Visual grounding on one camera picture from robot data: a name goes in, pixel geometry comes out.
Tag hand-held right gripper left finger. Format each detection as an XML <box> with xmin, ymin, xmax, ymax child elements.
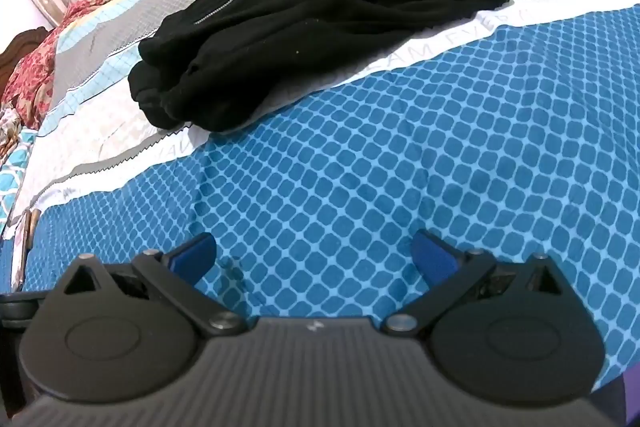
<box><xmin>64</xmin><ymin>232</ymin><xmax>247</xmax><ymax>338</ymax></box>

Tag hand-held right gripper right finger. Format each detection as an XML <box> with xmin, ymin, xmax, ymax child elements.
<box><xmin>384</xmin><ymin>229</ymin><xmax>572</xmax><ymax>338</ymax></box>

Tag red floral blanket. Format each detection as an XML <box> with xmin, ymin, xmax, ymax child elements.
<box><xmin>0</xmin><ymin>0</ymin><xmax>211</xmax><ymax>130</ymax></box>

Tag teal white patterned cloth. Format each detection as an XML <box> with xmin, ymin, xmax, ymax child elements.
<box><xmin>0</xmin><ymin>107</ymin><xmax>38</xmax><ymax>230</ymax></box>

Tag black pants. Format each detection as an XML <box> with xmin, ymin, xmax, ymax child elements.
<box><xmin>127</xmin><ymin>0</ymin><xmax>516</xmax><ymax>132</ymax></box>

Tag blue patterned bed sheet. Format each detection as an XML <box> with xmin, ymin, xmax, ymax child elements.
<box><xmin>0</xmin><ymin>0</ymin><xmax>640</xmax><ymax>408</ymax></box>

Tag wooden headboard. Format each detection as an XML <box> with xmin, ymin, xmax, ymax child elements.
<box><xmin>0</xmin><ymin>27</ymin><xmax>51</xmax><ymax>104</ymax></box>

